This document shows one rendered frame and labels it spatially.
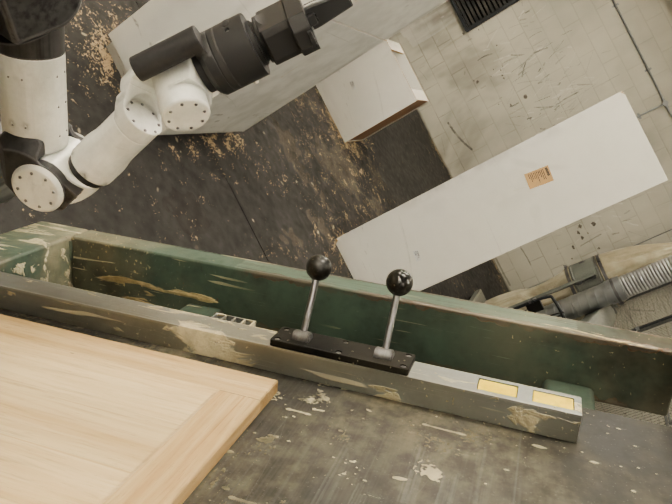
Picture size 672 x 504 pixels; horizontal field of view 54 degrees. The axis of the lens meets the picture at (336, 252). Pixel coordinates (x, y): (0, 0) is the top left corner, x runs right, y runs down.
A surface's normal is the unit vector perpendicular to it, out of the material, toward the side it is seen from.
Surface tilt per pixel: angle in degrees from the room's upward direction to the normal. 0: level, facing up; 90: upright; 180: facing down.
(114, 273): 90
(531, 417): 90
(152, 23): 90
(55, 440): 55
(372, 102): 90
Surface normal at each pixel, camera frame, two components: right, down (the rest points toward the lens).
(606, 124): -0.36, 0.18
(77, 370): 0.07, -0.95
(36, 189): -0.13, 0.55
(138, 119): 0.74, -0.50
